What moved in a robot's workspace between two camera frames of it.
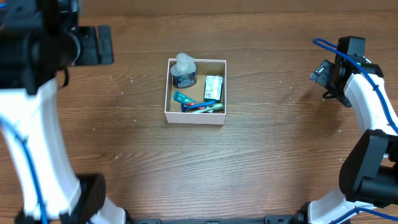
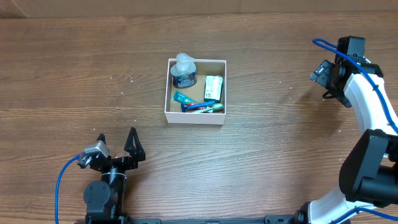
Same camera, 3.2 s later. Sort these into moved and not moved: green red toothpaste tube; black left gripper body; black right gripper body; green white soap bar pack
Moved: black left gripper body
Not moved: green white soap bar pack; black right gripper body; green red toothpaste tube
